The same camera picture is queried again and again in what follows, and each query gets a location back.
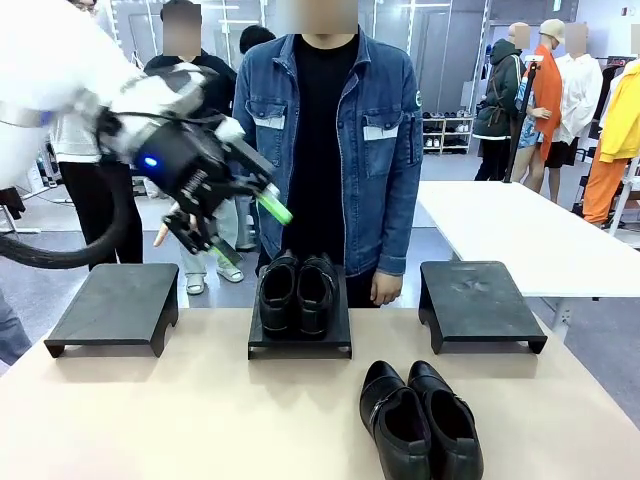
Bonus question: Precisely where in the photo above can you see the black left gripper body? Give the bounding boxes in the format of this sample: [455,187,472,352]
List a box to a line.
[132,124,241,217]

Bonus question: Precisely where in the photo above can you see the black loafer shoe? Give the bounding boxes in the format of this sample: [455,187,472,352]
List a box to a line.
[297,252,341,341]
[258,249,301,341]

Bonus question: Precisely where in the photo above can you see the person's left denim forearm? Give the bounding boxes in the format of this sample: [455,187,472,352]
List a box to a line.
[377,164,424,276]

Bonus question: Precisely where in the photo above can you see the person in denim jacket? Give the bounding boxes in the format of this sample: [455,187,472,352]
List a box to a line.
[232,0,424,309]

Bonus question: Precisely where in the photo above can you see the black shoe stand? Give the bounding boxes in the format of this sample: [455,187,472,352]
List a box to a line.
[418,260,549,355]
[247,264,354,361]
[43,263,180,359]

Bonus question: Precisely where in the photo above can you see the person's right hand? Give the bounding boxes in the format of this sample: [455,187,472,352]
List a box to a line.
[152,202,189,249]

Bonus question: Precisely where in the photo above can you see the person's left hand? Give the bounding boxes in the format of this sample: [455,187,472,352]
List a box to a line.
[370,269,404,307]

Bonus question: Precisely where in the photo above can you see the bystander in black jacket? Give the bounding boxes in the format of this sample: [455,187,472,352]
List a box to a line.
[143,0,259,296]

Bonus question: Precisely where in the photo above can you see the bystander in black trousers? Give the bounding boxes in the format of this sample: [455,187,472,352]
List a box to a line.
[49,107,146,266]

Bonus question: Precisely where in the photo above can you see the bystander with dark hair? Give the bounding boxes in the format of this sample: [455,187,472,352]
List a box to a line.
[238,24,278,56]

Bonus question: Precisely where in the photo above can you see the white shoe rack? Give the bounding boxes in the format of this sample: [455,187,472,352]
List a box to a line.
[422,108,475,155]

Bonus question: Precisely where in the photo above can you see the mannequin in dark hooded coat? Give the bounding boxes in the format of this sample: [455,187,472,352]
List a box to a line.
[472,22,529,182]

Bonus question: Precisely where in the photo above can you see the white side table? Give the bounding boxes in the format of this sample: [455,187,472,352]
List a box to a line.
[417,179,640,346]

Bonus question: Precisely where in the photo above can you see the black perforated buckle shoe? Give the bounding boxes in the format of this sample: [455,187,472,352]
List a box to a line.
[358,360,432,480]
[407,360,485,480]

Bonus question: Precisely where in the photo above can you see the mannequin in orange garment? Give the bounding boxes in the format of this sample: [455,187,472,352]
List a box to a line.
[509,18,564,204]

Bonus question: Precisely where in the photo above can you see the mannequin in white shirt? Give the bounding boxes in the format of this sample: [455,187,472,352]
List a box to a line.
[544,22,605,171]

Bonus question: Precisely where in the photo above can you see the orange trousers on rack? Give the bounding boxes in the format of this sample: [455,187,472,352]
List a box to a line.
[581,157,632,226]

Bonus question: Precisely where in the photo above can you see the yellow hoodie on rack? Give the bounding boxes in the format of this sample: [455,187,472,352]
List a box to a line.
[598,59,640,165]

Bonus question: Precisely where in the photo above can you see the black robot cable hose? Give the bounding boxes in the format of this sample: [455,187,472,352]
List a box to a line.
[0,164,144,271]

